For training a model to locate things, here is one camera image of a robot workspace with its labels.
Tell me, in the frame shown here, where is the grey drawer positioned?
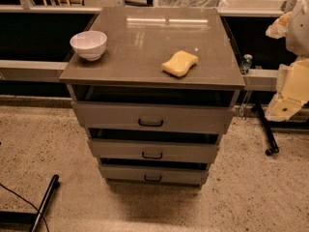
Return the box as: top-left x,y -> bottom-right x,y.
88,139 -> 218,163
71,101 -> 234,134
98,164 -> 208,185

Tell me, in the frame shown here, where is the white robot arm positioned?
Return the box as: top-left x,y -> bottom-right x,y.
266,0 -> 309,122

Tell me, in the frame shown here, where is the grey drawer cabinet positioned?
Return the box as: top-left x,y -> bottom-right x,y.
60,7 -> 244,174

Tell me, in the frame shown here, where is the grey top drawer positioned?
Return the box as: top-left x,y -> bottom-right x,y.
71,101 -> 234,134

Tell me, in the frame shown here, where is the grey bottom drawer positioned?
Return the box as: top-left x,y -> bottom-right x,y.
98,164 -> 208,185

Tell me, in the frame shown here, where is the yellow sponge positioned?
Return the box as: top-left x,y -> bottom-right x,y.
161,50 -> 199,77

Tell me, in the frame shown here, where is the white bowl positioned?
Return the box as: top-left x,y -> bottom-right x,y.
70,31 -> 107,61

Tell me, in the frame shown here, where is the green soda can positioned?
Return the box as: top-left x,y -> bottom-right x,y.
240,54 -> 253,74

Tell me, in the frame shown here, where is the black pole on floor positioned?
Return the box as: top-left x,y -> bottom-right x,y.
28,174 -> 60,232

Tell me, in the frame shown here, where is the black stand leg with wheels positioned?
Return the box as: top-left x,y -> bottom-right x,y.
252,101 -> 279,156

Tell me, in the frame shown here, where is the grey metal rail frame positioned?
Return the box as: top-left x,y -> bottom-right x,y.
0,6 -> 284,92

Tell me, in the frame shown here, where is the black floor cable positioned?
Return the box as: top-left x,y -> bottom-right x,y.
0,182 -> 50,232

